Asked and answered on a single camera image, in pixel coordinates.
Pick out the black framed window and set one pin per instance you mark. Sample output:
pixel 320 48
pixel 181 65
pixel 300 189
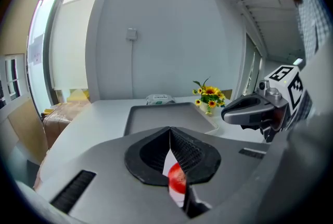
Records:
pixel 46 43

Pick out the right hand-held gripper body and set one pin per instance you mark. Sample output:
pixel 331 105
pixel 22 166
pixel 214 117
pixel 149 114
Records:
pixel 294 92

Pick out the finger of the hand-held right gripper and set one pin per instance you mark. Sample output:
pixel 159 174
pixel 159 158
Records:
pixel 247 113

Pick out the white wet wipes pack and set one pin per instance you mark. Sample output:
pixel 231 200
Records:
pixel 160 99

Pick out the grey tray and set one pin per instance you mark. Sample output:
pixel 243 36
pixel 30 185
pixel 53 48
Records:
pixel 166 116

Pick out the brown cardboard sheet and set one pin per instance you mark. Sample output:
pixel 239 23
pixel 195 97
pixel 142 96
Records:
pixel 227 94

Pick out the person's checked shirt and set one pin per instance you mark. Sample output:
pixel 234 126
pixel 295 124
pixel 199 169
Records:
pixel 309 17

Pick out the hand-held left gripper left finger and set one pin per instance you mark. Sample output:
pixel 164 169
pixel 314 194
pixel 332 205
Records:
pixel 104 165

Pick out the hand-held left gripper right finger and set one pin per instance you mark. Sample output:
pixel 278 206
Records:
pixel 229 165

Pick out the yellow sunflower bouquet in vase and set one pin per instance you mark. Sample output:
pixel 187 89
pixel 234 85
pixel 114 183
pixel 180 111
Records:
pixel 210 91

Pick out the large brown cardboard box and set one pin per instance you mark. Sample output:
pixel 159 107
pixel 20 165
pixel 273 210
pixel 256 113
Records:
pixel 59 118

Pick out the red apple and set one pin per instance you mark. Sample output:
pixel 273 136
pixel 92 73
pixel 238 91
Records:
pixel 177 178

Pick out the white wall switch box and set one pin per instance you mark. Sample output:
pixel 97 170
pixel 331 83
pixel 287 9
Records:
pixel 132 34

